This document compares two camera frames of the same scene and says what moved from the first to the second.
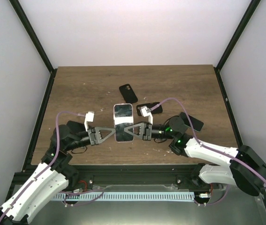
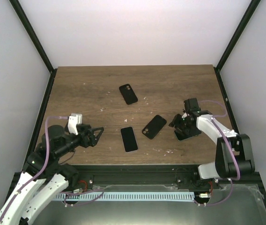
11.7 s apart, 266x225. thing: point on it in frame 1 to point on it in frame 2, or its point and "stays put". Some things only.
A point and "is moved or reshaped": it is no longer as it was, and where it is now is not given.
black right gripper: [145, 132] to [175, 123]
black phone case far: [128, 94] stays put
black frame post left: [18, 8] stays put
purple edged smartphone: [123, 117] to [129, 139]
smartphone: [158, 110] is moved or reshaped
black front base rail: [82, 176] stays put
